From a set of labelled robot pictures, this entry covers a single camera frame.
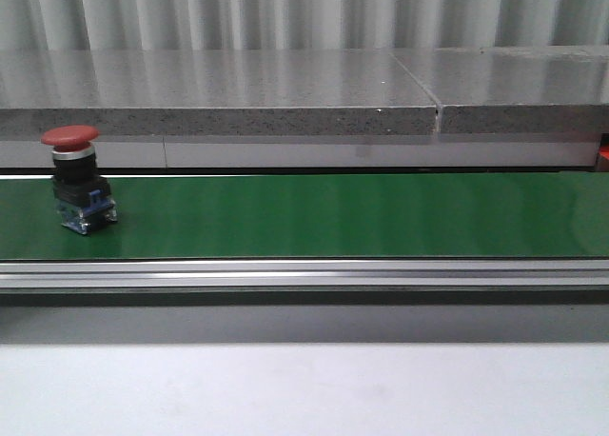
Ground red mushroom button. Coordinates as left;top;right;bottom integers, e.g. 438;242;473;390
41;125;118;235

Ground grey stone slab left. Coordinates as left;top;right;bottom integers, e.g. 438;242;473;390
1;50;436;136

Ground grey stone slab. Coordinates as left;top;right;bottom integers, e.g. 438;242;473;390
393;47;608;136
1;50;436;136

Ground grey stone slab right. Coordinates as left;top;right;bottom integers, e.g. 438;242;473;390
393;47;608;136

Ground green conveyor belt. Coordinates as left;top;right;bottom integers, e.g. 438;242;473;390
1;172;608;261

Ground red plastic tray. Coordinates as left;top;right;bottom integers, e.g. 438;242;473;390
595;133;609;172

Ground white corrugated curtain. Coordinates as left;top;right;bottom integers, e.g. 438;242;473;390
1;0;608;50

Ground silver conveyor frame rail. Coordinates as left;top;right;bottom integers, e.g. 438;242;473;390
1;258;608;293

